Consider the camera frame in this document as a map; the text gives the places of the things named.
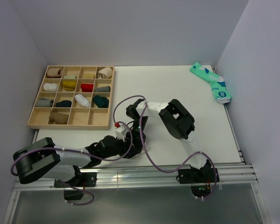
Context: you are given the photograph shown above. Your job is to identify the grey green rolled sock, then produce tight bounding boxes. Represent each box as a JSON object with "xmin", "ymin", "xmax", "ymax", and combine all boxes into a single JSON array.
[{"xmin": 94, "ymin": 86, "xmax": 111, "ymax": 93}]

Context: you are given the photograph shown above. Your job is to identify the navy rolled sock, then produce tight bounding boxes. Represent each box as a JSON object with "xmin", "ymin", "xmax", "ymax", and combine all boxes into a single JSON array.
[{"xmin": 56, "ymin": 100, "xmax": 72, "ymax": 108}]

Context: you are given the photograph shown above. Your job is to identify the teal patterned sock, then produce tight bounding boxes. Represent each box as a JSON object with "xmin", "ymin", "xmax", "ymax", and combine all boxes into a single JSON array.
[{"xmin": 190, "ymin": 62, "xmax": 231, "ymax": 104}]

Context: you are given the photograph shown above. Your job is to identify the dark teal rolled sock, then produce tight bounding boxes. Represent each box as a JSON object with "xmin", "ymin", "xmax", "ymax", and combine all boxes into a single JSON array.
[{"xmin": 93, "ymin": 95, "xmax": 109, "ymax": 108}]

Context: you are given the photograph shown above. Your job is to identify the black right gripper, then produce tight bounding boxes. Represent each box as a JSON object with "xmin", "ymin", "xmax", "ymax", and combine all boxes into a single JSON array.
[{"xmin": 126, "ymin": 116, "xmax": 148, "ymax": 151}]

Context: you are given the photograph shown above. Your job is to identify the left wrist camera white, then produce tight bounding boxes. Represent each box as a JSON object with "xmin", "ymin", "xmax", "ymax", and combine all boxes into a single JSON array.
[{"xmin": 114, "ymin": 121, "xmax": 131, "ymax": 141}]

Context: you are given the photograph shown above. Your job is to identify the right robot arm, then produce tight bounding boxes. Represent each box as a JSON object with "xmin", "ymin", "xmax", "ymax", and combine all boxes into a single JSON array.
[{"xmin": 126, "ymin": 99, "xmax": 215, "ymax": 182}]

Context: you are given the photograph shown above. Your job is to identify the aluminium frame rail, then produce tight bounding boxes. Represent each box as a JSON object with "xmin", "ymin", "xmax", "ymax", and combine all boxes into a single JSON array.
[{"xmin": 13, "ymin": 163, "xmax": 259, "ymax": 191}]

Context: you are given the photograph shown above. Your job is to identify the white sock with black stripes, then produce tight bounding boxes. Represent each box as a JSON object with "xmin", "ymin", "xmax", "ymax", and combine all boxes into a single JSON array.
[{"xmin": 141, "ymin": 146, "xmax": 151, "ymax": 154}]

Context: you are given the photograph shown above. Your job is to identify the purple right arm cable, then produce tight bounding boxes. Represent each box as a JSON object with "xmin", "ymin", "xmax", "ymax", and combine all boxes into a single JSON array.
[{"xmin": 112, "ymin": 94, "xmax": 217, "ymax": 199}]

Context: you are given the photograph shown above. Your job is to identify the wooden compartment tray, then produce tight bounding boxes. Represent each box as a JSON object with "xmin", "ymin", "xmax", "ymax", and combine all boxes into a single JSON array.
[{"xmin": 27, "ymin": 65, "xmax": 115, "ymax": 130}]

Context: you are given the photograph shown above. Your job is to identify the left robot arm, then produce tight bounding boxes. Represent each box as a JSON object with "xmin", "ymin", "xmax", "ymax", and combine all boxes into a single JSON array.
[{"xmin": 11, "ymin": 135, "xmax": 142, "ymax": 187}]

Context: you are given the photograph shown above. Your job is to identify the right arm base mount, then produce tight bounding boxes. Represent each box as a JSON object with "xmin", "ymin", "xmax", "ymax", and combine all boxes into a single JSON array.
[{"xmin": 175, "ymin": 168, "xmax": 220, "ymax": 198}]

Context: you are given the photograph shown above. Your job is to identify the beige rolled sock with red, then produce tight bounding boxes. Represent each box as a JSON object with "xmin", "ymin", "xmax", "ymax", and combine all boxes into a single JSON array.
[{"xmin": 46, "ymin": 68, "xmax": 63, "ymax": 78}]

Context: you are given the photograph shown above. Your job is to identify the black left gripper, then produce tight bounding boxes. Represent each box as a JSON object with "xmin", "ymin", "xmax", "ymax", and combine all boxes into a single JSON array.
[{"xmin": 101, "ymin": 134, "xmax": 140, "ymax": 159}]

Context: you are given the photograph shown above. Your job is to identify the mustard yellow rolled sock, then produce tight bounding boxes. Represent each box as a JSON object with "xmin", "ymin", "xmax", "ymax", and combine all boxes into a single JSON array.
[{"xmin": 62, "ymin": 80, "xmax": 77, "ymax": 91}]

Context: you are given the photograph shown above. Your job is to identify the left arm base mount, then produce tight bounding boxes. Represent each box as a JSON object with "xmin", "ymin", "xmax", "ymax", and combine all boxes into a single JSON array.
[{"xmin": 53, "ymin": 172, "xmax": 97, "ymax": 206}]

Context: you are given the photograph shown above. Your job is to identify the beige white rolled sock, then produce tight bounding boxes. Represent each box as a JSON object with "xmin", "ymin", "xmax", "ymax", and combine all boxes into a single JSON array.
[{"xmin": 98, "ymin": 67, "xmax": 113, "ymax": 79}]

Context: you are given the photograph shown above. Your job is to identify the white rolled sock lower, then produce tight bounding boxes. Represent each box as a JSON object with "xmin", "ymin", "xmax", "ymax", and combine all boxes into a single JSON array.
[{"xmin": 74, "ymin": 94, "xmax": 91, "ymax": 108}]

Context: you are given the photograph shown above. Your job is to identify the pale green rolled sock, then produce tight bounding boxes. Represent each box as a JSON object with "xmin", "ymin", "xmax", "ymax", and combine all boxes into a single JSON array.
[{"xmin": 63, "ymin": 75, "xmax": 78, "ymax": 79}]

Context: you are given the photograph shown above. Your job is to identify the cream yellow rolled sock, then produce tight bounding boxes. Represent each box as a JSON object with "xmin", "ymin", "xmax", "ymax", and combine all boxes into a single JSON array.
[{"xmin": 82, "ymin": 73, "xmax": 95, "ymax": 79}]

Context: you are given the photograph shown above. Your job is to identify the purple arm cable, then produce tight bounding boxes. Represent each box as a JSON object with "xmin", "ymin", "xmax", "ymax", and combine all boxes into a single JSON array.
[
  {"xmin": 11, "ymin": 121, "xmax": 133, "ymax": 206},
  {"xmin": 112, "ymin": 94, "xmax": 217, "ymax": 199}
]

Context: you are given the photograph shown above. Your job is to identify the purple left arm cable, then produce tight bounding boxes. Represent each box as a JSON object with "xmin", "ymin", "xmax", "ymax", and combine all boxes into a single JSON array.
[{"xmin": 11, "ymin": 121, "xmax": 133, "ymax": 206}]

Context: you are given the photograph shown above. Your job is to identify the tan ribbed sock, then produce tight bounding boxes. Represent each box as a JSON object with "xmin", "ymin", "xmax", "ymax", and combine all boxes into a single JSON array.
[{"xmin": 48, "ymin": 111, "xmax": 69, "ymax": 125}]

